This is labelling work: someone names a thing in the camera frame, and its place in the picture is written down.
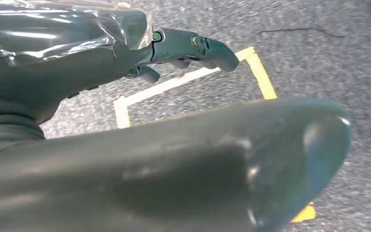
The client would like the thin black floor thread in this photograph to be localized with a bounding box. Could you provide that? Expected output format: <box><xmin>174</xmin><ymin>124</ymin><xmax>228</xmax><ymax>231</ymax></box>
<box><xmin>257</xmin><ymin>27</ymin><xmax>344</xmax><ymax>38</ymax></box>

